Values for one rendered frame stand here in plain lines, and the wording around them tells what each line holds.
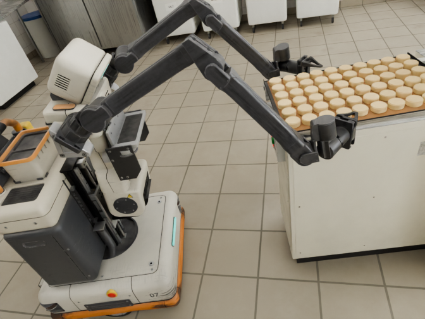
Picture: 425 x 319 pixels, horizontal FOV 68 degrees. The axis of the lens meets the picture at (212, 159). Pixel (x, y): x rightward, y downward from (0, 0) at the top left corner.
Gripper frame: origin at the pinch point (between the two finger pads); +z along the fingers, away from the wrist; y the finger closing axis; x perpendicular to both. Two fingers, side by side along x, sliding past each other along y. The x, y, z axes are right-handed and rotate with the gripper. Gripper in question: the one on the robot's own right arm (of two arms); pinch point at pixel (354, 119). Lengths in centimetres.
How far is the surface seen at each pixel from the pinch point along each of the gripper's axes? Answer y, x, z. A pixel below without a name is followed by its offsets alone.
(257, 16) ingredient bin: -67, 245, 266
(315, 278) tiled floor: -90, 4, -9
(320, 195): -37.4, 7.6, -3.9
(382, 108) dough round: 2.2, -5.8, 7.1
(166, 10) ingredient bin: -45, 350, 197
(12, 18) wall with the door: -33, 593, 70
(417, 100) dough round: 2.6, -13.2, 15.5
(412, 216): -57, -22, 24
